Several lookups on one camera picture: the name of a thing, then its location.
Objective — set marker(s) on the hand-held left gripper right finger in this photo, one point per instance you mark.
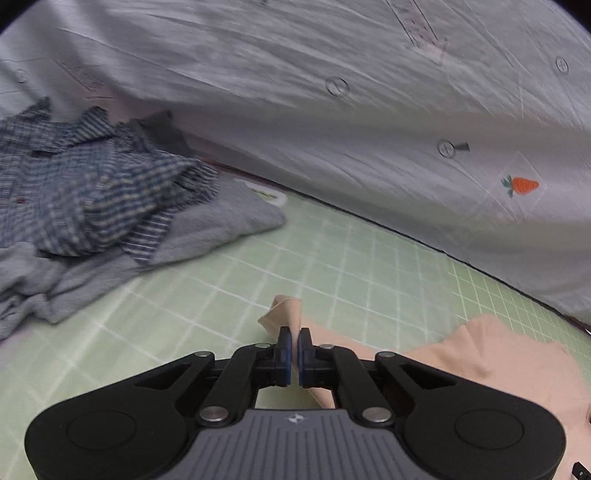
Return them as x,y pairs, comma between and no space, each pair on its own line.
303,357

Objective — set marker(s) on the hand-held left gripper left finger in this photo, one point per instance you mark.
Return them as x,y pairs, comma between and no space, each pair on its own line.
287,357

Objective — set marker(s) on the beige long-sleeve top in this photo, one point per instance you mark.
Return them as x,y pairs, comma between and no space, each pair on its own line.
508,364

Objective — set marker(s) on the grey sweatshirt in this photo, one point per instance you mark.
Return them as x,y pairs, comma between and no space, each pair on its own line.
207,230

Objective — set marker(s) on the grey carrot-print sheet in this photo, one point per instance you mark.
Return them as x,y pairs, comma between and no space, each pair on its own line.
323,115

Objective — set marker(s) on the blue plaid shirt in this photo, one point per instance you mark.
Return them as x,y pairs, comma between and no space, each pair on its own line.
92,184

